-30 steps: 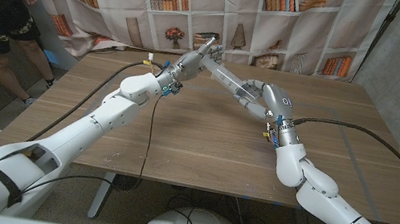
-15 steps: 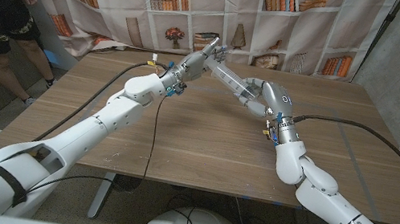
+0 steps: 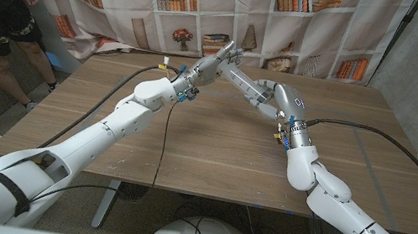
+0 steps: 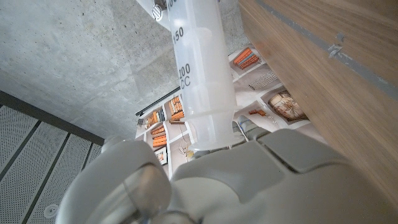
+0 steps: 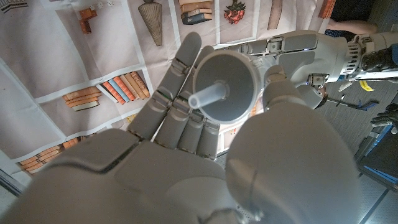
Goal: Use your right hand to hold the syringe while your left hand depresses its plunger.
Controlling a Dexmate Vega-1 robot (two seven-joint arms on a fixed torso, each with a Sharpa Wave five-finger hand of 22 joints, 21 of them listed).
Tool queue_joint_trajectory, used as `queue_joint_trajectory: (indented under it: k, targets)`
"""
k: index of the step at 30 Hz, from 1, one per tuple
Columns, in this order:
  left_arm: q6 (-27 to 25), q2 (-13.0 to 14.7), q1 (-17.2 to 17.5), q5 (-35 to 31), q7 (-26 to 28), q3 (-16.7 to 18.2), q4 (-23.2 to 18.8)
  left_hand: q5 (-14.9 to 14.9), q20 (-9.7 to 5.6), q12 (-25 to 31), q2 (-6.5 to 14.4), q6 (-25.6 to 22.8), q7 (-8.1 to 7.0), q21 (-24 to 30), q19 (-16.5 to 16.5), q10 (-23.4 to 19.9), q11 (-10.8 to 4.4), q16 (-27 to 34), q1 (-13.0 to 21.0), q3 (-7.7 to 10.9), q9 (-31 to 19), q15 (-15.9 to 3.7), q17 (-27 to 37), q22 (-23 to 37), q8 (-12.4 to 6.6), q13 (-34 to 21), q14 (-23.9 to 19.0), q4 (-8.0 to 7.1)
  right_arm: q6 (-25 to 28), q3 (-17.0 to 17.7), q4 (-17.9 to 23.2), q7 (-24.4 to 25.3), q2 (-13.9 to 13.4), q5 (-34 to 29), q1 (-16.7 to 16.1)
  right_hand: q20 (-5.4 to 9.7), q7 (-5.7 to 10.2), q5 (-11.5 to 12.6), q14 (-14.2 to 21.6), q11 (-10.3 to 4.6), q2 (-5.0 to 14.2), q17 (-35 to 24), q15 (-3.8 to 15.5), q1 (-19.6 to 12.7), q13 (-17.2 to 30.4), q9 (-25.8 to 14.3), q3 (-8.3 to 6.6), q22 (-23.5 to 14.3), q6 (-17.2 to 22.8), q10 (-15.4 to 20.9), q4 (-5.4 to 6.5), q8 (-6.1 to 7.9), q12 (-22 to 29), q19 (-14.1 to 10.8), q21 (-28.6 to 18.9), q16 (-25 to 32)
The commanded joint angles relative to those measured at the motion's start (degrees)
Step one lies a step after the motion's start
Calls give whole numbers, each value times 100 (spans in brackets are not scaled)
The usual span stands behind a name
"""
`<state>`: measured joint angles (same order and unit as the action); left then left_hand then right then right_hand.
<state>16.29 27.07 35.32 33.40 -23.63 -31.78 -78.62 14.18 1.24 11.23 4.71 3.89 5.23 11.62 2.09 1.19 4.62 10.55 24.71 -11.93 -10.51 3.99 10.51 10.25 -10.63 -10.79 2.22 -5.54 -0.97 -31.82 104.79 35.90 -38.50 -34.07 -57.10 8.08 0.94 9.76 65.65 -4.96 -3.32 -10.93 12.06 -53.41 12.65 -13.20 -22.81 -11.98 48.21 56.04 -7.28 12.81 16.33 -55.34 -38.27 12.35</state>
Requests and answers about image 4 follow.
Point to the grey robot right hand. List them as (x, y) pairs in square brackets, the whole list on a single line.
[(155, 11)]

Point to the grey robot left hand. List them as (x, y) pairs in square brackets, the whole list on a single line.
[(248, 186)]

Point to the large clear plastic syringe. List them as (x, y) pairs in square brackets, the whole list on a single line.
[(202, 77)]

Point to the black backdrop stand pole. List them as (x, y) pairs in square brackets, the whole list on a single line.
[(158, 101)]

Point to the printed bookshelf backdrop cloth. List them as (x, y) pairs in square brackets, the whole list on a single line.
[(267, 93)]

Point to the wooden panel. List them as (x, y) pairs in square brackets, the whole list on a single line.
[(342, 56)]

